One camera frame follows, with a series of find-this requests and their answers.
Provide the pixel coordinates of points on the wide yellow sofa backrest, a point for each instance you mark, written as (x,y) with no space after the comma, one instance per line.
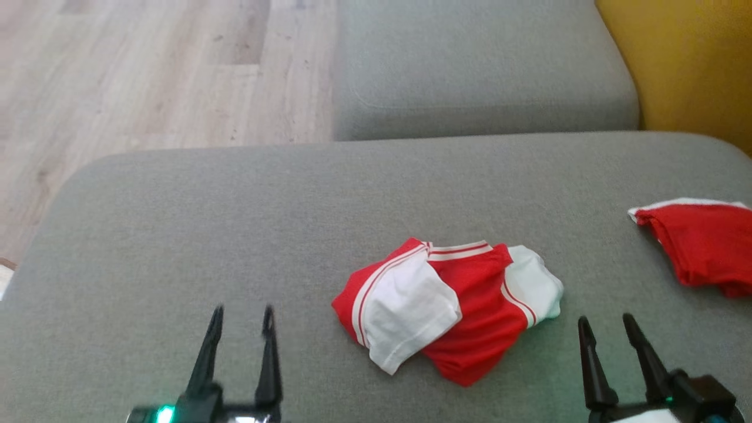
(693,59)

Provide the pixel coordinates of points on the white item with brown rim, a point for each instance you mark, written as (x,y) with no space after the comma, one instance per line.
(4,282)

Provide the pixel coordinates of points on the red shorts with white stripes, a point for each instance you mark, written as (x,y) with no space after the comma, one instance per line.
(705,247)

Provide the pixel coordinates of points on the red and white T-shirt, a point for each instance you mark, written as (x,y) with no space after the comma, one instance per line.
(470,305)

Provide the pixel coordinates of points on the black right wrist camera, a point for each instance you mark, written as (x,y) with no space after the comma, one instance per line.
(702,393)

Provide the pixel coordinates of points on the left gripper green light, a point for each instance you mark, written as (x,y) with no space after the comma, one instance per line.
(202,411)

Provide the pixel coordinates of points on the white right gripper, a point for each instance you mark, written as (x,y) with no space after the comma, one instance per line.
(637,416)

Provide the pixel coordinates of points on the grey sofa seat cushion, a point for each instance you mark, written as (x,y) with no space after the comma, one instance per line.
(470,70)

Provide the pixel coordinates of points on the large grey sofa chaise cushion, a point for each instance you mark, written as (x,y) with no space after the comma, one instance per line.
(235,223)

